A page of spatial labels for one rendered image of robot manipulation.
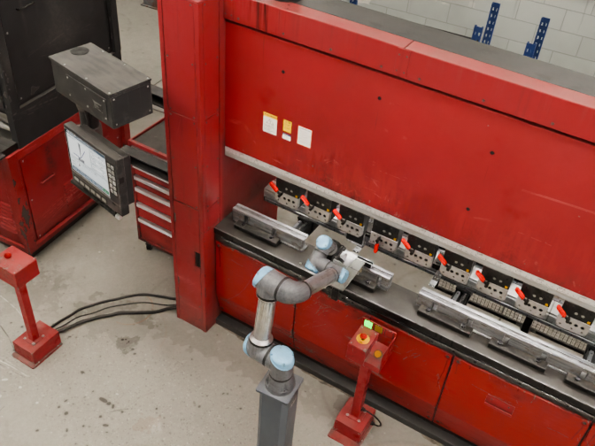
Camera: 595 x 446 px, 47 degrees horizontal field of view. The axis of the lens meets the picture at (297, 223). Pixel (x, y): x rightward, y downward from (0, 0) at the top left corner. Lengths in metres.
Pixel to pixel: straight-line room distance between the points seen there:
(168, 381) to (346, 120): 2.07
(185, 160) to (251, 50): 0.75
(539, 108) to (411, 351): 1.60
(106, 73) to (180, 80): 0.37
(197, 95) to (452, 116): 1.28
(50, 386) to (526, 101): 3.20
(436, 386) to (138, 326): 2.02
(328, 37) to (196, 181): 1.19
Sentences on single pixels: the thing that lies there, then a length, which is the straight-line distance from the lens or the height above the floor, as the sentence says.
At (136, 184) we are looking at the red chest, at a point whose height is 0.64.
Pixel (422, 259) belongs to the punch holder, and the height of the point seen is 1.22.
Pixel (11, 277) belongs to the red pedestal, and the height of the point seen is 0.76.
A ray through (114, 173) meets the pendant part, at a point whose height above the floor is 1.51.
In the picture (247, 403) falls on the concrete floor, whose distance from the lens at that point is 4.35.
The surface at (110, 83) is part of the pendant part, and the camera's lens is 3.39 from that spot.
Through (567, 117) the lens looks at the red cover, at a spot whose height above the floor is 2.23.
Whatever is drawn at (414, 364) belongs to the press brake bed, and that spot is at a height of 0.57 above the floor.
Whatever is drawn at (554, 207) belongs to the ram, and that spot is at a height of 1.80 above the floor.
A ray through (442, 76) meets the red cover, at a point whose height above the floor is 2.23.
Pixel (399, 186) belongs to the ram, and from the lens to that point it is 3.38.
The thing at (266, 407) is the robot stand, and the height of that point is 0.66.
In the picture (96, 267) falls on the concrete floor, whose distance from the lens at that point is 5.22.
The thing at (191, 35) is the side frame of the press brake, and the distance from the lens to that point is 3.41.
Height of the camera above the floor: 3.57
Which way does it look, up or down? 40 degrees down
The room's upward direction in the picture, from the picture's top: 5 degrees clockwise
